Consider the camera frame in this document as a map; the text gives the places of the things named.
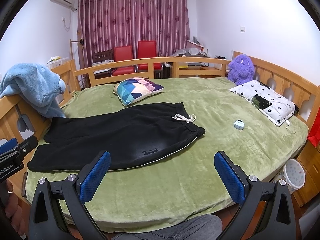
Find colourful geometric pillow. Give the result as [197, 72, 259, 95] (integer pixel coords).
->
[113, 77, 164, 107]

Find grey jeans leg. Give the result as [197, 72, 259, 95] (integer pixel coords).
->
[111, 215, 222, 240]

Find left red chair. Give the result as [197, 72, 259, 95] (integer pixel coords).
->
[111, 45, 136, 76]

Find purple plush toy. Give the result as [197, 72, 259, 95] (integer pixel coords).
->
[227, 54, 255, 86]

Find wooden bed frame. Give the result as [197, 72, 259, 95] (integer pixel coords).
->
[0, 50, 320, 205]

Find wooden bedside cabinet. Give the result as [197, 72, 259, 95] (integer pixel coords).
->
[293, 140, 320, 207]

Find black pants with white stripe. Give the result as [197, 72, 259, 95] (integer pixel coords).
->
[27, 102, 206, 172]

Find light blue towel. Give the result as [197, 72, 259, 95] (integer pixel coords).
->
[1, 63, 66, 118]

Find person's left hand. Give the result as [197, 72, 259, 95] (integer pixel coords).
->
[4, 180, 26, 239]

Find white black-flower pillow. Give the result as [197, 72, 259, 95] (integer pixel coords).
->
[229, 80, 299, 127]

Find white patterned waste bin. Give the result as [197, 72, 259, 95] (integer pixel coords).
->
[272, 159, 305, 194]

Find small light blue device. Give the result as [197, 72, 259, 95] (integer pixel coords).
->
[233, 119, 245, 130]

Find maroon patterned curtain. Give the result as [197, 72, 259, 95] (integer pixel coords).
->
[78, 0, 190, 68]

